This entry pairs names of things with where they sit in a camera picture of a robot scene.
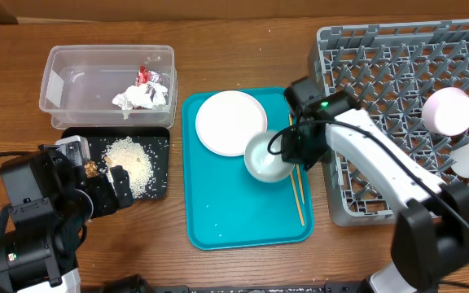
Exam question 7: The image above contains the wooden chopstick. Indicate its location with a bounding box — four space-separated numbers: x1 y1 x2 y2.
289 172 305 226
289 114 305 204

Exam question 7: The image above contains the small pink plate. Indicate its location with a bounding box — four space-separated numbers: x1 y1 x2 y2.
421 87 469 137

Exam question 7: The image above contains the grey dishwasher rack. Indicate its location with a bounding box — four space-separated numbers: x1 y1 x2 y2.
306 16 469 227

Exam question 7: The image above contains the black plastic tray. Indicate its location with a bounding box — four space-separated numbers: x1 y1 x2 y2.
62 127 170 200

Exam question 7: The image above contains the large white plate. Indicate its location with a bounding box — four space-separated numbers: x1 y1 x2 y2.
195 90 268 157

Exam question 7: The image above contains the red foil snack wrapper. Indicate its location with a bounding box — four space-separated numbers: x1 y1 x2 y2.
134 66 162 109

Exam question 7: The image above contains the teal serving tray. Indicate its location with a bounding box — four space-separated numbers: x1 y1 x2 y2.
182 93 314 250

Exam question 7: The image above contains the clear plastic bin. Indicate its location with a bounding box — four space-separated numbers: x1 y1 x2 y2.
39 45 178 129

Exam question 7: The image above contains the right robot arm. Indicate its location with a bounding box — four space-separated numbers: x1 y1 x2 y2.
277 77 469 292

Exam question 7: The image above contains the brown food scrap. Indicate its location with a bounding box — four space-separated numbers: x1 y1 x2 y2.
84 160 99 178

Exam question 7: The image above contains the grey bowl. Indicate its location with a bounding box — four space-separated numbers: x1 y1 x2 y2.
244 130 294 183

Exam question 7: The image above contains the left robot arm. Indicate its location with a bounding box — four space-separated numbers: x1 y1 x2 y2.
0 148 134 292

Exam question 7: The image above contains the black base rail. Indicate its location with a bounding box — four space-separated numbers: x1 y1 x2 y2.
81 274 373 293

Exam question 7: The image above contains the white napkin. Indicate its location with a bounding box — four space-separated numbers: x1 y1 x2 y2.
112 81 169 110

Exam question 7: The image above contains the pile of rice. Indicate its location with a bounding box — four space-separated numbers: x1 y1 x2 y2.
87 136 169 200

